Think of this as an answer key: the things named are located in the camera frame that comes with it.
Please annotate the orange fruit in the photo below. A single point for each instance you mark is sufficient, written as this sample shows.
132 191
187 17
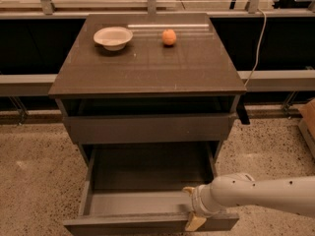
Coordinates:
168 37

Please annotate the grey top drawer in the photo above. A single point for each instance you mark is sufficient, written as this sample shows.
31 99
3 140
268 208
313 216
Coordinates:
148 120

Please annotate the metal railing frame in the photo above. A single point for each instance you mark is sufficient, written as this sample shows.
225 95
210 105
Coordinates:
19 11

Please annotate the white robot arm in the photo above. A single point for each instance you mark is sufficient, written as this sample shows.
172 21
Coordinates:
293 195

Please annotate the grey drawer cabinet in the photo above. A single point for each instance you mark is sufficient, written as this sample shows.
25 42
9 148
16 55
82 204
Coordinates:
196 65

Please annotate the white paper bowl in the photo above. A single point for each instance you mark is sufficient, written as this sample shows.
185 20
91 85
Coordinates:
113 38

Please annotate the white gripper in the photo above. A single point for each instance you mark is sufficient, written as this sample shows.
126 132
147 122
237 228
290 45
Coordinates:
197 199

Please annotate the grey drawer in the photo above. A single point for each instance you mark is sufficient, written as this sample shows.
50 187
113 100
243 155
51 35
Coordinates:
137 188
148 120

